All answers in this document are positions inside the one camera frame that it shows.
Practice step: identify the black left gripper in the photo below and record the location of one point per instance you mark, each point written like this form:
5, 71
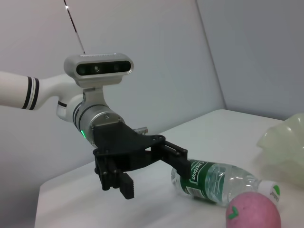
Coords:
118, 142

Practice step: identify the pale green glass fruit plate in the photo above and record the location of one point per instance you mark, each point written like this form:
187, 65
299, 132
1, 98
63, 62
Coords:
285, 142

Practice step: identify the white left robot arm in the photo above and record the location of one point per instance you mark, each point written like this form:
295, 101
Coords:
14, 89

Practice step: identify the pink toy peach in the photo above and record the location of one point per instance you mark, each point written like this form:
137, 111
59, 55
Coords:
256, 211

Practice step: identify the clear water bottle green label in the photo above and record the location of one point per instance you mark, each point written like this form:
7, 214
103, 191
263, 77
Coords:
213, 180

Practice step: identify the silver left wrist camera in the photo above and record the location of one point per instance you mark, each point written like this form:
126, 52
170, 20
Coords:
99, 69

